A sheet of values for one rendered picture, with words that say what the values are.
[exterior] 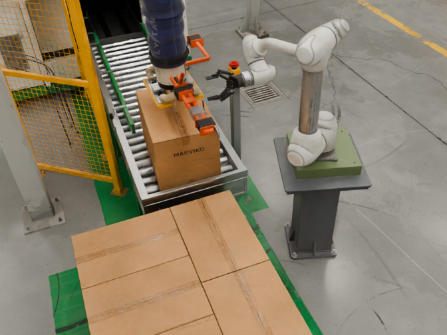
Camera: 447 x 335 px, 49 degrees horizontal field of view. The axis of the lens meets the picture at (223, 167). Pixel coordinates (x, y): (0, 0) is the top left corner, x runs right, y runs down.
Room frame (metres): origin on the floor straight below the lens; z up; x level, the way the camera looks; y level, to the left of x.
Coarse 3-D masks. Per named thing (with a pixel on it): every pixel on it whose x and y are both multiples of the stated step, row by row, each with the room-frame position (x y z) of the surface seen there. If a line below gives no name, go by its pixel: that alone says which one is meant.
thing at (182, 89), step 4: (180, 84) 2.39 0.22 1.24; (184, 84) 2.40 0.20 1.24; (176, 88) 2.37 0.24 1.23; (180, 88) 2.37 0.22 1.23; (184, 88) 2.37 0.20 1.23; (188, 88) 2.36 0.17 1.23; (192, 88) 2.35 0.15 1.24; (176, 92) 2.32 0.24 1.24; (180, 92) 2.31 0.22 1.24; (184, 92) 2.32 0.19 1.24; (188, 92) 2.33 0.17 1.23; (192, 92) 2.34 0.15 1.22; (176, 96) 2.33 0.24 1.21; (180, 96) 2.31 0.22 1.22; (180, 100) 2.31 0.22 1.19
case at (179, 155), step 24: (144, 96) 2.75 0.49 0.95; (144, 120) 2.52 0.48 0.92; (168, 120) 2.47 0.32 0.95; (192, 120) 2.45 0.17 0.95; (168, 144) 2.27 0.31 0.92; (192, 144) 2.31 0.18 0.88; (216, 144) 2.35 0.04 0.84; (168, 168) 2.27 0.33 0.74; (192, 168) 2.31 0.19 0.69; (216, 168) 2.35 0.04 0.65
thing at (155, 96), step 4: (156, 76) 2.72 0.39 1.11; (144, 80) 2.68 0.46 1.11; (148, 80) 2.67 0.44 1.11; (152, 80) 2.63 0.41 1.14; (156, 80) 2.67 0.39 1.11; (144, 84) 2.66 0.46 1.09; (148, 84) 2.62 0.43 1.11; (148, 88) 2.59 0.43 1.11; (152, 92) 2.53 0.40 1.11; (156, 92) 2.53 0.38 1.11; (160, 92) 2.49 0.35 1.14; (164, 92) 2.53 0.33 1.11; (152, 96) 2.50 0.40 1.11; (156, 96) 2.49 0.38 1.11; (156, 100) 2.45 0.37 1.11; (156, 104) 2.41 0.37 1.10; (160, 104) 2.41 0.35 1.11; (164, 104) 2.41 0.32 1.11; (168, 104) 2.41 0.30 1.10; (172, 104) 2.42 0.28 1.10; (160, 108) 2.39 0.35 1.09
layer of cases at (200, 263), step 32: (224, 192) 2.23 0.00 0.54; (128, 224) 2.00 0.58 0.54; (160, 224) 1.99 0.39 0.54; (192, 224) 1.97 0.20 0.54; (224, 224) 1.96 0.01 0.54; (96, 256) 1.77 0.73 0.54; (128, 256) 1.76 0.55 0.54; (160, 256) 1.75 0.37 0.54; (192, 256) 1.74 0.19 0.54; (224, 256) 1.73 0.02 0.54; (256, 256) 1.72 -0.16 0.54; (96, 288) 1.55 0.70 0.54; (128, 288) 1.54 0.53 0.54; (160, 288) 1.53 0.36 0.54; (192, 288) 1.52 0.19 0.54; (224, 288) 1.51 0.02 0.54; (256, 288) 1.50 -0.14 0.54; (96, 320) 1.36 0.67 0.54; (128, 320) 1.35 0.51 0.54; (160, 320) 1.34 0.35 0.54; (192, 320) 1.34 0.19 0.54; (224, 320) 1.33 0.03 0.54; (256, 320) 1.32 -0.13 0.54; (288, 320) 1.31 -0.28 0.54
